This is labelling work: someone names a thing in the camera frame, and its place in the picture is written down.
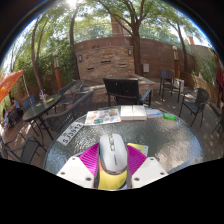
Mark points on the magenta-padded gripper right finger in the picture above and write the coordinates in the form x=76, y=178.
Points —
x=137, y=160

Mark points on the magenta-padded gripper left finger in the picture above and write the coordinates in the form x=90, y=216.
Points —
x=87, y=160

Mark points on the white computer mouse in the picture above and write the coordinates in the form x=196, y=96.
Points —
x=113, y=151

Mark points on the yellow bird-shaped mouse pad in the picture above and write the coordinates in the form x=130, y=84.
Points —
x=111, y=181

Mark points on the small yellow card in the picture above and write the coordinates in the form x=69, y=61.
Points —
x=138, y=149

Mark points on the white licence plate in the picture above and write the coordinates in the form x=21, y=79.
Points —
x=70, y=133

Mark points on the thin pale book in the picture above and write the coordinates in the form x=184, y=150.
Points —
x=154, y=113

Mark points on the dark wicker armchair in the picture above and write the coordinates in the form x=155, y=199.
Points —
x=75, y=108
x=68, y=88
x=200, y=100

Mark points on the small green packet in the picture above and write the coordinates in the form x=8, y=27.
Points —
x=169, y=116

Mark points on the dark metal patio chair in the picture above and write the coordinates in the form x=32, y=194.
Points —
x=219, y=125
x=28, y=146

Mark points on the dark round patio table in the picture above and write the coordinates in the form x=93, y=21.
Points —
x=40, y=108

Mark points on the low stone block ledge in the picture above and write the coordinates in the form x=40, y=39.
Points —
x=98, y=90

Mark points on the black slatted bench chair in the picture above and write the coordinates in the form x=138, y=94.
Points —
x=121, y=88

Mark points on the clear drink bottle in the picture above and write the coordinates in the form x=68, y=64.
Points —
x=42, y=95

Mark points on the blue metal chair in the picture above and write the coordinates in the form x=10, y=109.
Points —
x=166, y=76
x=28, y=102

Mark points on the white bag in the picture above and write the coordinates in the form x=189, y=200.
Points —
x=178, y=85

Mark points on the person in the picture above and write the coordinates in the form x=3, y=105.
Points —
x=15, y=104

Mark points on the orange patio umbrella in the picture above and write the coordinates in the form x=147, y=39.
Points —
x=9, y=83

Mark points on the thick-trunked tree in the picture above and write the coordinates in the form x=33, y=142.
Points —
x=136, y=50

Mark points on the thin forked tree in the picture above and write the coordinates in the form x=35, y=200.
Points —
x=36, y=60

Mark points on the grey wall box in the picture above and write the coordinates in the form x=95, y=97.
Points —
x=146, y=68

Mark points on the wooden lamp post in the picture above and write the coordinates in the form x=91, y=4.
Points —
x=175, y=61
x=57, y=71

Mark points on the black wall lantern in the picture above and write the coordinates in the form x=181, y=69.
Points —
x=80, y=58
x=129, y=52

